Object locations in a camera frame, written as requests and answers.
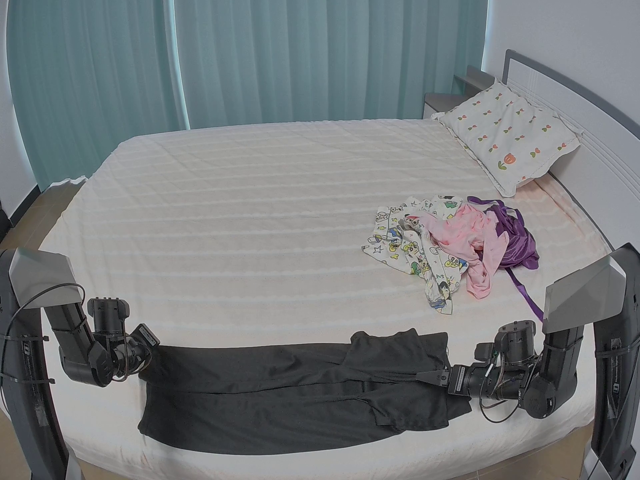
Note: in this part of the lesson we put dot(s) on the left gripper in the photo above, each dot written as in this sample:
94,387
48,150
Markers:
142,348

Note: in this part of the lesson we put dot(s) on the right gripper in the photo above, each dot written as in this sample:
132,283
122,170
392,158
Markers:
475,380

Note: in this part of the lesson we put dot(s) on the black T-shirt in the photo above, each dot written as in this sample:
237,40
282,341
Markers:
280,398

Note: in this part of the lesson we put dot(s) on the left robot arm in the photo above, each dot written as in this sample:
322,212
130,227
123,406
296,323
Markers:
42,278

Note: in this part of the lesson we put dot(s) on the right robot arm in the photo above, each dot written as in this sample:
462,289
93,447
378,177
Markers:
585,293

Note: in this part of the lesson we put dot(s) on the bed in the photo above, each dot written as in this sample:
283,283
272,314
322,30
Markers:
250,218

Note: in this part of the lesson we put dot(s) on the pink garment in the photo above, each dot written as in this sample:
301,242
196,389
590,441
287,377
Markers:
465,238

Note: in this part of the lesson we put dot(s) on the purple satin garment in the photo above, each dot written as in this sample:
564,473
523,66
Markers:
520,243

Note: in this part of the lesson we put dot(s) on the white printed pyjama garment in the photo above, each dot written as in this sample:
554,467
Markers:
400,248

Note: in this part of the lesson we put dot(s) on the white printed pillow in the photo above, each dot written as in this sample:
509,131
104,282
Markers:
510,138

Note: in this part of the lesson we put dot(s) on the grey bedside table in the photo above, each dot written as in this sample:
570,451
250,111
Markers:
442,103

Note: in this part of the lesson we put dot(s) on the blue-green curtain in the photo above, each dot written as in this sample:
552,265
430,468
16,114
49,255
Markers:
330,43
100,68

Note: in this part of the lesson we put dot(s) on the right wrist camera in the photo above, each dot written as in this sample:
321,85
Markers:
486,353

